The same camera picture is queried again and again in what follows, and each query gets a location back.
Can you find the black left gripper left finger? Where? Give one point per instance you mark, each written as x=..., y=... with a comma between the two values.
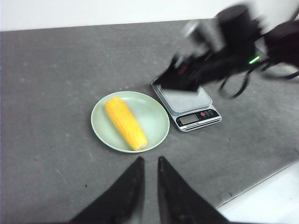
x=122, y=203

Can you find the light green plate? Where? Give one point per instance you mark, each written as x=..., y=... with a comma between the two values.
x=150, y=114

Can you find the silver digital kitchen scale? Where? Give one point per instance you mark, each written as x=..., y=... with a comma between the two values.
x=190, y=110

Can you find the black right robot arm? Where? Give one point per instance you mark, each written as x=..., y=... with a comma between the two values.
x=246, y=48

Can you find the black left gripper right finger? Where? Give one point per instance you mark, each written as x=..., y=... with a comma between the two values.
x=179, y=203

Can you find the yellow corn cob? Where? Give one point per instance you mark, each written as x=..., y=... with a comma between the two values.
x=126, y=124

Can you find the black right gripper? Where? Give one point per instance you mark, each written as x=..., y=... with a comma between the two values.
x=189, y=72

